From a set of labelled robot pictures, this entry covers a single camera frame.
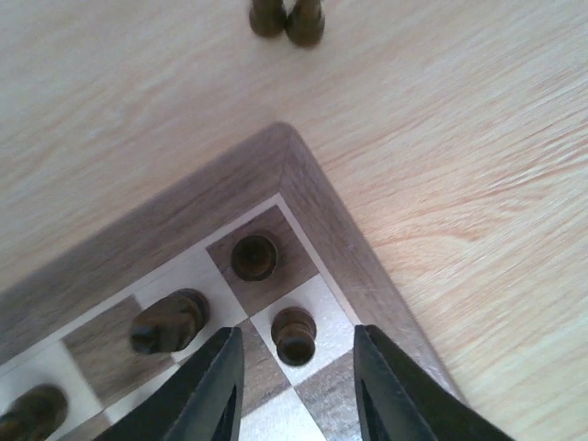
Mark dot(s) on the wooden chess board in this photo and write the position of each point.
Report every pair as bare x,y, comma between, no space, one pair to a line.
68,324

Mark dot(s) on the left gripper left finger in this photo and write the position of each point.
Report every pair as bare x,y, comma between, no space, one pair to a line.
203,400

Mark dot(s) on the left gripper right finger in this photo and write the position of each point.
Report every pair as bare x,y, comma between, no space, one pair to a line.
397,400

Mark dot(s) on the dark chess piece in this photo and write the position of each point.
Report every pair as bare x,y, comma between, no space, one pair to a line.
293,332
35,415
254,258
171,323
306,23
267,18

